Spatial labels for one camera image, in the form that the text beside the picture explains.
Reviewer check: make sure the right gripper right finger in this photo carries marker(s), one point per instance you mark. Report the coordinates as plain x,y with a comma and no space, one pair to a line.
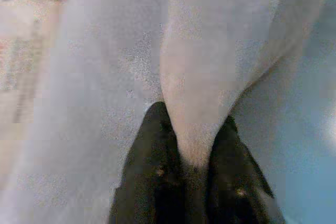
236,182

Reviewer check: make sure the grey pillow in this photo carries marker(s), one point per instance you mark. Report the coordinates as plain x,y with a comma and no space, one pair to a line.
210,64

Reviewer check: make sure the white quilted mattress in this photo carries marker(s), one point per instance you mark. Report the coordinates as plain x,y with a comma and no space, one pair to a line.
78,103

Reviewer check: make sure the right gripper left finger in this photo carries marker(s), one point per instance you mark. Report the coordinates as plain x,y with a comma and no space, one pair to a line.
152,182

